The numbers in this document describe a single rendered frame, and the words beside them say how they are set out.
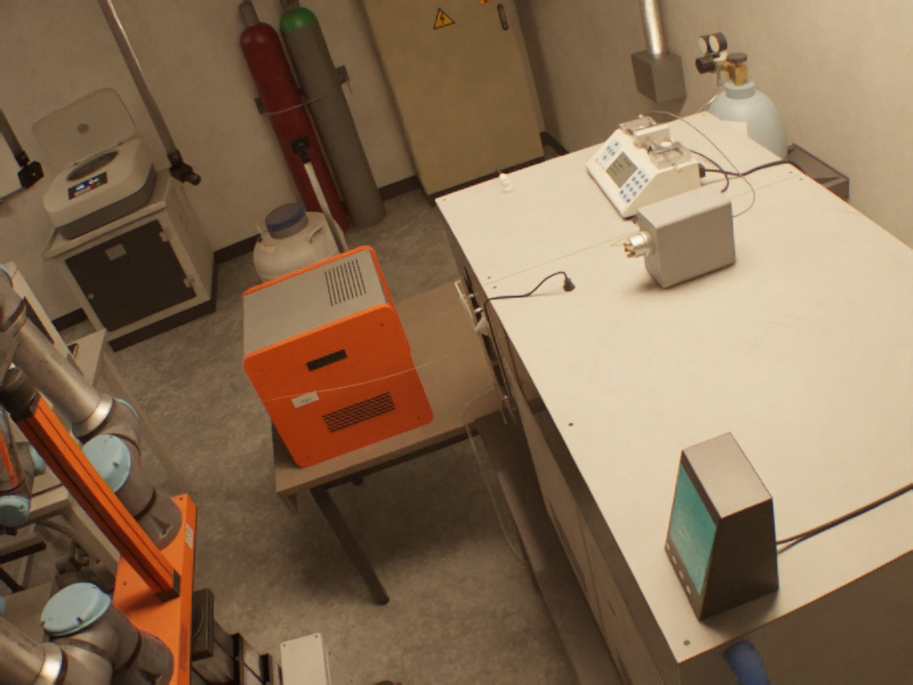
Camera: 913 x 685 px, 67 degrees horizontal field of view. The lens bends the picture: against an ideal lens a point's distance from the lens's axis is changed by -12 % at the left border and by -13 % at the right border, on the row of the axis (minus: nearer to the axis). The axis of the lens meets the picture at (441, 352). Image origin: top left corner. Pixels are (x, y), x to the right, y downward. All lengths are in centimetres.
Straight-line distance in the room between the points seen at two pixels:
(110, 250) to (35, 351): 309
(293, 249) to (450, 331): 130
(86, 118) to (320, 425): 313
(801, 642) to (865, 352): 43
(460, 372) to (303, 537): 109
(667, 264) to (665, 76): 182
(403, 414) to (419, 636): 83
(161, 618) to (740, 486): 110
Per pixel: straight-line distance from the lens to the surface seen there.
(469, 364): 241
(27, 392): 124
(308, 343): 204
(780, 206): 150
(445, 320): 263
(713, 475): 78
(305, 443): 224
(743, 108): 209
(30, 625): 217
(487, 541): 284
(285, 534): 318
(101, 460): 155
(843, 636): 103
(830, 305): 125
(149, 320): 485
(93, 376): 292
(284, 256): 368
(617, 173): 157
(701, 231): 127
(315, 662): 189
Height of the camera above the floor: 220
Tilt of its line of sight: 37 degrees down
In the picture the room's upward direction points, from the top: 19 degrees counter-clockwise
